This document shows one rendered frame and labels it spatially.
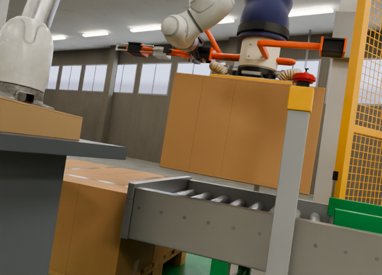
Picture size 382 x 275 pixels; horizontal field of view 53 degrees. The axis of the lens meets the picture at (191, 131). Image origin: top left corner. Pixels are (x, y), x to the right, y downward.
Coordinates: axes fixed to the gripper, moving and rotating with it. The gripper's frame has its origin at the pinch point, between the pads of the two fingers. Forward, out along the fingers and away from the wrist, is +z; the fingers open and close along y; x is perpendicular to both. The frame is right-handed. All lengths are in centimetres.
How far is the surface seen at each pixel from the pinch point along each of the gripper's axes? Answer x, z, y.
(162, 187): -7, -8, 62
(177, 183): -7, 12, 62
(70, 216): -43, -21, 81
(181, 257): -17, 69, 115
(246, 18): 20.3, -8.4, -15.0
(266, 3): 28.2, -10.5, -20.7
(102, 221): -27, -21, 80
